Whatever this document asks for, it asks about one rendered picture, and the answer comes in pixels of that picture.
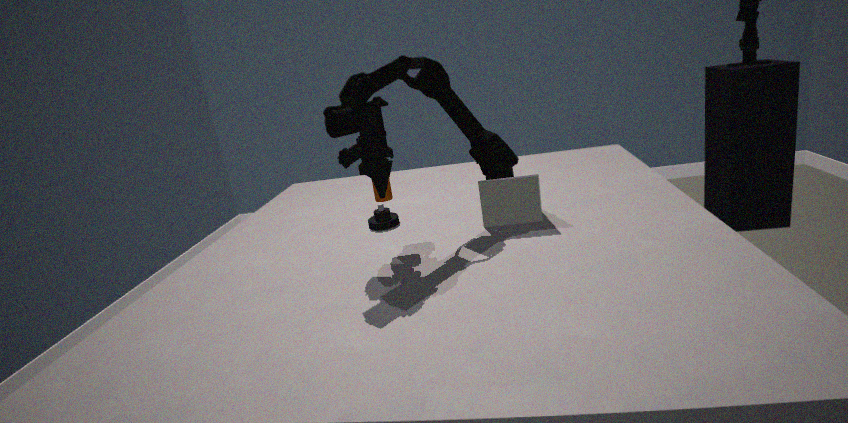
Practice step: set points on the orange knob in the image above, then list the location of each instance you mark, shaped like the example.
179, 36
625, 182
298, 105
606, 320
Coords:
388, 195

